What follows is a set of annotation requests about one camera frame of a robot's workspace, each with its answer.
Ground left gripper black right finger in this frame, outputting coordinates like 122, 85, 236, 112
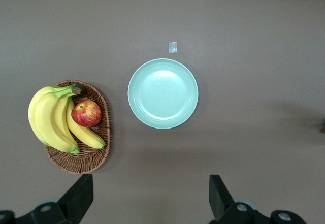
208, 174, 305, 224

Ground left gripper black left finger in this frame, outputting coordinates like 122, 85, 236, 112
0, 174, 94, 224

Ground pale green round plate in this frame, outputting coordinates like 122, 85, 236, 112
127, 58, 199, 130

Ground brown wicker basket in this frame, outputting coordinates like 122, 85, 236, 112
44, 80, 111, 175

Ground yellow banana bunch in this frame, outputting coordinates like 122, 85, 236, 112
27, 83, 107, 155

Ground red apple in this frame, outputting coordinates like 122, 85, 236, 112
71, 100, 103, 128

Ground brown table cover sheet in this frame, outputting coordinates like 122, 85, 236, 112
0, 0, 325, 224

